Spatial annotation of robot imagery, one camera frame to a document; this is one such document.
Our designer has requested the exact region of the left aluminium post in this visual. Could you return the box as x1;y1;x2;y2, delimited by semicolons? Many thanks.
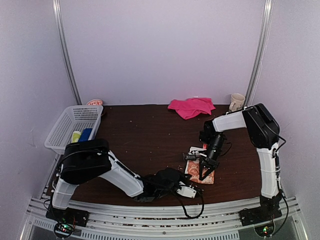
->
52;0;82;105

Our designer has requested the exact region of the aluminium post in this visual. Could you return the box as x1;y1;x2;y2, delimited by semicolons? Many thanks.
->
244;0;274;107
52;0;82;105

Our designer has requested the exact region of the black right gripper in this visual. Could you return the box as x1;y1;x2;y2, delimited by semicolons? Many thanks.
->
199;134;225;180

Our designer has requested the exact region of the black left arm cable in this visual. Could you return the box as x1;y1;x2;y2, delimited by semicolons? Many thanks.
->
172;186;205;219

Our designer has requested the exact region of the pink towel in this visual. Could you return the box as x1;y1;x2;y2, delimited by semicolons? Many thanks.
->
167;97;216;120

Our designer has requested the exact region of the right aluminium post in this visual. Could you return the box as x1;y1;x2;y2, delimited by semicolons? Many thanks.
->
244;0;274;107

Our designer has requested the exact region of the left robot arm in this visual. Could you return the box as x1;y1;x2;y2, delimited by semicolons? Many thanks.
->
51;139;196;222

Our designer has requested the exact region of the white plastic basket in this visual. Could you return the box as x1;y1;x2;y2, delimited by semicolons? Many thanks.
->
44;105;104;155

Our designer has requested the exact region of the orange bunny towel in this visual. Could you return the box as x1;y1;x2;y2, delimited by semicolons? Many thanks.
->
184;144;215;185

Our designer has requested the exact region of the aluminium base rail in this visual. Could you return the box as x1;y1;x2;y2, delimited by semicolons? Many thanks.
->
18;196;311;240

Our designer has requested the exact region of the red white bowl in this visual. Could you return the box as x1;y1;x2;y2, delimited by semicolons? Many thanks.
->
86;99;104;106

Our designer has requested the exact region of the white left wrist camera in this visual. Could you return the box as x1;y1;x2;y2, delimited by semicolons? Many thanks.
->
176;185;197;199

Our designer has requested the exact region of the blue rolled towel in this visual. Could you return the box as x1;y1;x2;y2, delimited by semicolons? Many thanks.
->
78;128;93;142

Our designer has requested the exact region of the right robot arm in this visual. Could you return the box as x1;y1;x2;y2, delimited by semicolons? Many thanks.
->
199;103;282;221

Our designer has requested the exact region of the beige printed mug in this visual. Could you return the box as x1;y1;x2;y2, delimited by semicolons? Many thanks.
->
229;93;246;112

